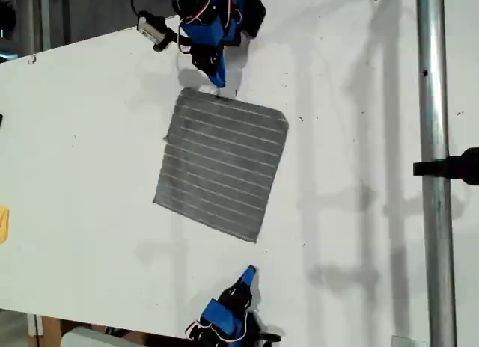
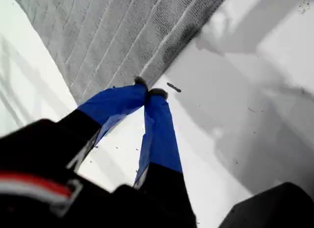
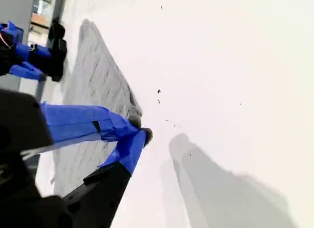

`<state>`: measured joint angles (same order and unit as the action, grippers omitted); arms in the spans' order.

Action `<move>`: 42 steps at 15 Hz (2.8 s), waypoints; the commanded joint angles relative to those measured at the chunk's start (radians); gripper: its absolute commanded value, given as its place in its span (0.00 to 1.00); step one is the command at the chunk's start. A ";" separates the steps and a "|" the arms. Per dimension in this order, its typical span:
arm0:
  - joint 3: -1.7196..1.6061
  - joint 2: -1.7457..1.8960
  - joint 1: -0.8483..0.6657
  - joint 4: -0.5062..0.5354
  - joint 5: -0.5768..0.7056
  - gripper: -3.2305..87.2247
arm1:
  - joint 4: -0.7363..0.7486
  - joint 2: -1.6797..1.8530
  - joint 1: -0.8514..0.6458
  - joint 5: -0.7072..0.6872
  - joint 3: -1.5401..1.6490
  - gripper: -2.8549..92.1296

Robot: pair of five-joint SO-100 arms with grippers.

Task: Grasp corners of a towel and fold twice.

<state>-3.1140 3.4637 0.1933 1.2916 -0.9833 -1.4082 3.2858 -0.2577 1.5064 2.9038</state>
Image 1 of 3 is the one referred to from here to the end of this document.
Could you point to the wooden table frame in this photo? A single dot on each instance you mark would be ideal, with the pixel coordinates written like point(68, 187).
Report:
point(52, 328)

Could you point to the yellow object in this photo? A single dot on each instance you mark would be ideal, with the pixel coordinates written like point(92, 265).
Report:
point(3, 225)

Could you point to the white box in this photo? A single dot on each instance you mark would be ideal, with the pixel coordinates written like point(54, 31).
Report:
point(90, 337)

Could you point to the black clamp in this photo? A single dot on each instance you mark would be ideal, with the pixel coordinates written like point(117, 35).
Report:
point(449, 167)

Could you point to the steel post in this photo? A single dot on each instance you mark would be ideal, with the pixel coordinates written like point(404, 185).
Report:
point(436, 175)

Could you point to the black round background object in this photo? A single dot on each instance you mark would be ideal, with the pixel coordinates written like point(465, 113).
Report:
point(7, 18)

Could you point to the grey striped towel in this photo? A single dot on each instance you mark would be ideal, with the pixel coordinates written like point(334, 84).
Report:
point(221, 160)

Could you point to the small table edge clip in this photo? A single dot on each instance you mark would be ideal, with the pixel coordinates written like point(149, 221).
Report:
point(32, 59)

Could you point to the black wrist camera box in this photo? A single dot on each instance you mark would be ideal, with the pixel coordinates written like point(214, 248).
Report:
point(151, 25)

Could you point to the grey metal bar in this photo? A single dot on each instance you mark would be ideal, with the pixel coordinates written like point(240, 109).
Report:
point(45, 18)

